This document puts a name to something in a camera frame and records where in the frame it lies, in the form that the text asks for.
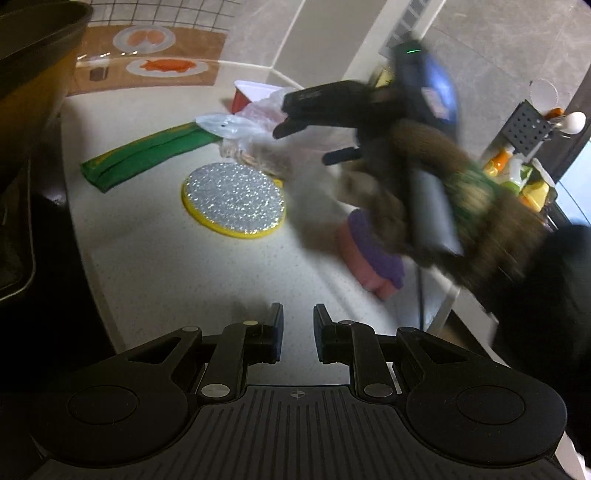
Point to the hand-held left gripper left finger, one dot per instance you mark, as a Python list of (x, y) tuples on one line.
[(277, 334)]

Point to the cartoon wall poster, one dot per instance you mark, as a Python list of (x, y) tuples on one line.
[(152, 55)]

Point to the grey wall rack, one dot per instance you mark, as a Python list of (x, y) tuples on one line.
[(526, 129)]

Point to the yellow packet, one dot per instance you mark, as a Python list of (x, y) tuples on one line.
[(538, 196)]

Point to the green and white bag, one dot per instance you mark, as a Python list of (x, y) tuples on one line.
[(521, 177)]

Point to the green wrapper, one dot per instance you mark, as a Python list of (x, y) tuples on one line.
[(147, 154)]

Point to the person's right hand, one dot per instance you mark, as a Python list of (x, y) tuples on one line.
[(378, 184)]

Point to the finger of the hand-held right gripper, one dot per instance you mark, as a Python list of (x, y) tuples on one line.
[(323, 101), (341, 156)]

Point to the red box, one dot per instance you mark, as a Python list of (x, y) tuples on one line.
[(251, 92)]

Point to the clear plastic bag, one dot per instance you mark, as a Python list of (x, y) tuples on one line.
[(249, 127)]

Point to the person's right forearm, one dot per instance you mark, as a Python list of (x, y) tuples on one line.
[(494, 221)]

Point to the silver round lid yellow rim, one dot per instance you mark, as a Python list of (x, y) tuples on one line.
[(233, 201)]

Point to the person's dark clothing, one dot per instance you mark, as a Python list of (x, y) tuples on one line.
[(545, 332)]

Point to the orange detergent bottle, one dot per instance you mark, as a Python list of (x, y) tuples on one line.
[(497, 164)]

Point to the purple pink sponge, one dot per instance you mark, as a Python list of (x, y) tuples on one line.
[(369, 258)]

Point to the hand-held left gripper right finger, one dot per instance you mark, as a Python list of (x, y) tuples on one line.
[(321, 334)]

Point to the grey vent grille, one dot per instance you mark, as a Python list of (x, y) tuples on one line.
[(420, 11)]

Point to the white egg-shaped utensil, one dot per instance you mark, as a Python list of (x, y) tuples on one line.
[(576, 123)]

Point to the black wok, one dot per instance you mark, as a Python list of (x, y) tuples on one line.
[(32, 55)]

